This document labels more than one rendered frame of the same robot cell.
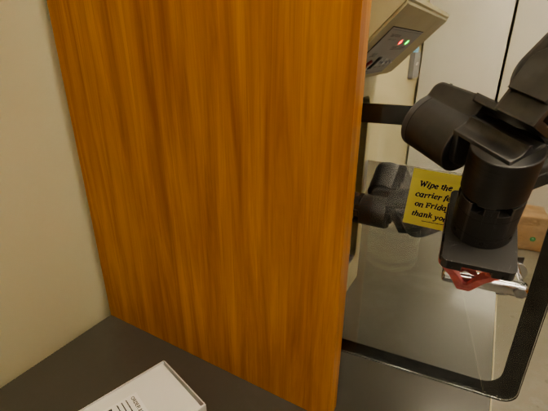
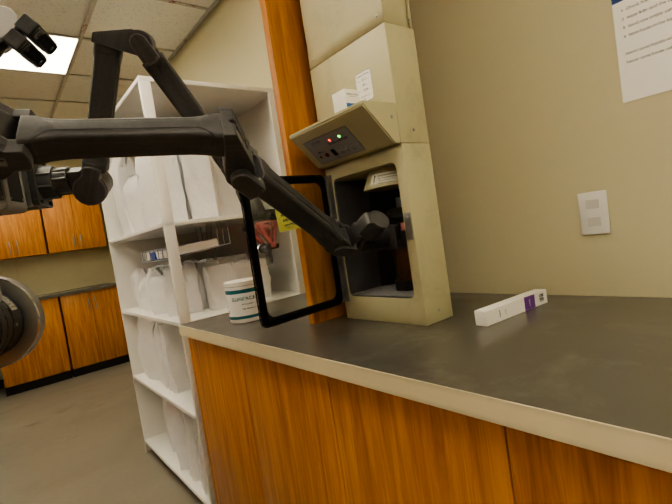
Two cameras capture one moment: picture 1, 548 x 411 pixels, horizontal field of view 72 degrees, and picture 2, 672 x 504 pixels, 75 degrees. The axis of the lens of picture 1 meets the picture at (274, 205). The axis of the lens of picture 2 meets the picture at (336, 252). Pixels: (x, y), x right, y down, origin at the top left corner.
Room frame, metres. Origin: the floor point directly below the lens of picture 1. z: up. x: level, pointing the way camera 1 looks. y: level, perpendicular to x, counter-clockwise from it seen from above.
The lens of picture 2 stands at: (1.00, -1.30, 1.22)
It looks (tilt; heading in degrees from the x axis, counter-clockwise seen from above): 3 degrees down; 111
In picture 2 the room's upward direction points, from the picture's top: 9 degrees counter-clockwise
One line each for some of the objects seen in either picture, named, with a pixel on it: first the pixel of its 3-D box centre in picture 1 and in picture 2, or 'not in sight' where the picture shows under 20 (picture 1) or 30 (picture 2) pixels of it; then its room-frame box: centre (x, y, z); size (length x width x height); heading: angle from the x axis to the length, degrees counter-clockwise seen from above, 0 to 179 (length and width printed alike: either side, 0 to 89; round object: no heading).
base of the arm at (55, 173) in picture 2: not in sight; (53, 182); (-0.06, -0.50, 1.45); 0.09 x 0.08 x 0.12; 124
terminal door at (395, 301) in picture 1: (421, 258); (295, 246); (0.45, -0.20, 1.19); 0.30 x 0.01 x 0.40; 66
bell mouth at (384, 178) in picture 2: not in sight; (392, 177); (0.72, -0.05, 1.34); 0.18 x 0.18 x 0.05
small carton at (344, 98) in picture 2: not in sight; (346, 104); (0.66, -0.20, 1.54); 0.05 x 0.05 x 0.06; 60
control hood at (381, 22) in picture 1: (389, 43); (340, 138); (0.62, -0.17, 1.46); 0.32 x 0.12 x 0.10; 150
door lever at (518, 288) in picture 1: (484, 275); not in sight; (0.39, -0.25, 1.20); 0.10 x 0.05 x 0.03; 66
